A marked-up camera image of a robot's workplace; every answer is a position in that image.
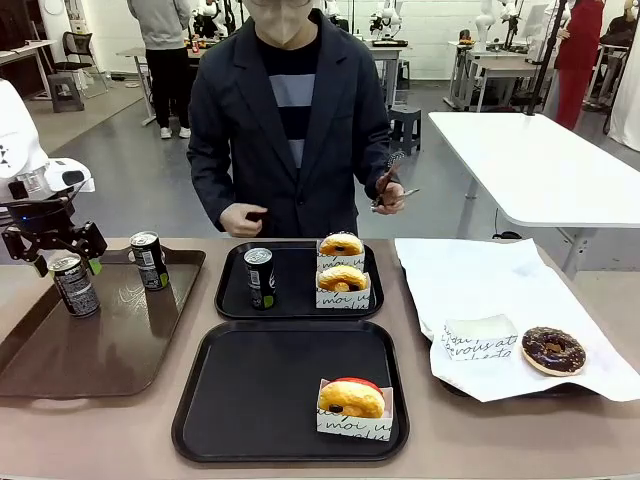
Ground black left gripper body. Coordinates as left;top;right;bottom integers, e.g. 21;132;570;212
2;196;79;250

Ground black drink can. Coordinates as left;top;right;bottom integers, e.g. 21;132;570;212
129;230;170;292
243;247;278;312
47;253;102;319

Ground glazed golden donut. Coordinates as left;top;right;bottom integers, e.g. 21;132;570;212
318;231;365;257
318;377;387;419
317;264;370;293

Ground printed paper donut box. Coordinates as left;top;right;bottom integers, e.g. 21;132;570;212
314;272;372;310
315;239;367;275
316;384;394;443

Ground dark metal tongs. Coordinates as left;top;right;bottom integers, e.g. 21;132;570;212
370;151;421;214

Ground person's right hand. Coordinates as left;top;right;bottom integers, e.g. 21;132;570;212
218;202;272;239

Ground person's left hand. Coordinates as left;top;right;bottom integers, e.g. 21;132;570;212
374;179;408;217

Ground brown plastic tray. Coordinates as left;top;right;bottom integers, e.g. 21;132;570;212
0;248;207;401

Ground grey plastic stool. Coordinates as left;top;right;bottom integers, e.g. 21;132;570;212
48;73;86;114

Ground wooden top desk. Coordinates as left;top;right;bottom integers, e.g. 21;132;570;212
0;38;59;101

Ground black office chair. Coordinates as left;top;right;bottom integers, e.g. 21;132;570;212
53;30;109;97

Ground person in dark jacket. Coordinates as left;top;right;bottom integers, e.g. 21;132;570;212
186;0;396;239

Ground grey background work table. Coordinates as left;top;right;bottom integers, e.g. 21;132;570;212
117;46;201;127

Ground small black tray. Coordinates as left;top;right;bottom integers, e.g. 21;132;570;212
214;239;385;321

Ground large black tray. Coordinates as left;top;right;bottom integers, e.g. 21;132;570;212
171;319;411;464

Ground person in grey hoodie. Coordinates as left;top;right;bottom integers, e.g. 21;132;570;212
127;0;194;140

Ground dark plastic stool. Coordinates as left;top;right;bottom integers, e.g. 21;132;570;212
387;105;423;157

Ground white paper sheet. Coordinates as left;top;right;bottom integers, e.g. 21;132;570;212
394;237;640;404

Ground empty printed paper box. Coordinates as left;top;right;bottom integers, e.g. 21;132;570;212
442;314;520;362

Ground white background work table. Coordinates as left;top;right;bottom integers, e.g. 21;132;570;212
447;39;557;112

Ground large white table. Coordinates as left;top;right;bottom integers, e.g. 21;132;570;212
427;110;640;282

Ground chocolate sprinkled donut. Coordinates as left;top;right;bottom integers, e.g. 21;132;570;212
521;326;588;377

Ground black slanted stand pole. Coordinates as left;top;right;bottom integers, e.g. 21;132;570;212
509;0;572;117

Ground person in red apron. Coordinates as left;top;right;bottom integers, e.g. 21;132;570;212
553;0;606;131

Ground black floor cable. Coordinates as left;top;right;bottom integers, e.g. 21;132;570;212
492;207;524;242

